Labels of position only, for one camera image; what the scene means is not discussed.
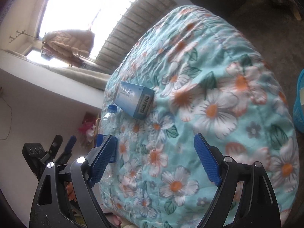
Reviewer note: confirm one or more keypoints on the blue plastic basket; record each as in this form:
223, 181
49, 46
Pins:
299, 109

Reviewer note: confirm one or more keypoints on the clear bottle with blue label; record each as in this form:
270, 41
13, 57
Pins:
106, 121

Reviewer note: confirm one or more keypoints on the blue cardboard box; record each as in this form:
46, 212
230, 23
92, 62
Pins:
133, 97

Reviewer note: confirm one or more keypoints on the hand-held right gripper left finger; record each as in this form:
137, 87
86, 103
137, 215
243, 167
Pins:
104, 159

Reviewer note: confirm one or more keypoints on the beige padded jacket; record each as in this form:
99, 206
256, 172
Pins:
71, 42

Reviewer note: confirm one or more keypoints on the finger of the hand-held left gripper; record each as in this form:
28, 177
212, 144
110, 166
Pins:
69, 144
55, 147

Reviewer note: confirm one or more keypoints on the metal wall hooks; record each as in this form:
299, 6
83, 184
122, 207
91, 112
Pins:
17, 36

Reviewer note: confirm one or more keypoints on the pink tissue paper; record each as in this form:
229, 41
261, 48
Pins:
86, 129

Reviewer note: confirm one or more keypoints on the grey metal window railing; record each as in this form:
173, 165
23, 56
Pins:
133, 28

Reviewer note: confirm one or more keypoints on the floral light blue quilt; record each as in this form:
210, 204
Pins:
213, 76

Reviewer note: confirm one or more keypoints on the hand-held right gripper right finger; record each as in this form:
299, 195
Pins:
209, 159

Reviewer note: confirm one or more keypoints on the tan slipper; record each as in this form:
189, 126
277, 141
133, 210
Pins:
297, 13

